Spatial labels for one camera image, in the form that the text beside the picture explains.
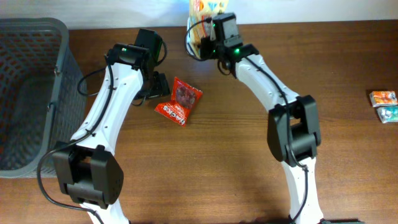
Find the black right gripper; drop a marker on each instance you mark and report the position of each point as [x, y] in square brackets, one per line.
[207, 45]

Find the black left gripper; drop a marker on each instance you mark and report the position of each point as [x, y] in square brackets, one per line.
[161, 86]

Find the red snack packet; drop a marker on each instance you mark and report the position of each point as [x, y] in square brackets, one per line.
[184, 98]

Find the yellow chip bag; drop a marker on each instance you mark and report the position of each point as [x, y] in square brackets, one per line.
[199, 10]

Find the orange small box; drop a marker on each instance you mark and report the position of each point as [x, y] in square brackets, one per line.
[383, 98]

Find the teal tissue pack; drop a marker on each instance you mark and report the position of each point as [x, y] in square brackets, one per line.
[387, 114]

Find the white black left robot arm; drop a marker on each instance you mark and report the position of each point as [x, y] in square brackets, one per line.
[86, 168]

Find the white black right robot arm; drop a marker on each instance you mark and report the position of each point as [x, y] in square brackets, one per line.
[293, 128]

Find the white barcode scanner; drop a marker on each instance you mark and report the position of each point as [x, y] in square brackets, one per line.
[191, 49]

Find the grey plastic mesh basket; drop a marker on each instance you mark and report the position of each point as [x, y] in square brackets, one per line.
[40, 105]

